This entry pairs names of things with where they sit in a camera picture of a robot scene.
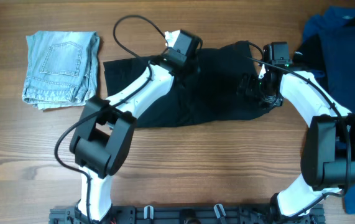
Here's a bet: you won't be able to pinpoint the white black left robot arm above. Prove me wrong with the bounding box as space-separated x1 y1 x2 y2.
70 56 186 223

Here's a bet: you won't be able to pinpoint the black shorts garment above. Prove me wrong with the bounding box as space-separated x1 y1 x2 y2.
103 40 279 128

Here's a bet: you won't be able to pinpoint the folded light blue jeans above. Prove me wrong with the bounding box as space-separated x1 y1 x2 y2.
22 30 100 110

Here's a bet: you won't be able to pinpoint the dark blue polo shirt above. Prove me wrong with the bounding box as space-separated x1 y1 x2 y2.
301 6 355 215

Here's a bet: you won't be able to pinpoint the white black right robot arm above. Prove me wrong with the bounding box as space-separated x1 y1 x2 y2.
267 69 355 223

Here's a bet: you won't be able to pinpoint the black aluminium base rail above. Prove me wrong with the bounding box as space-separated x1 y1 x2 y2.
48 203 326 224

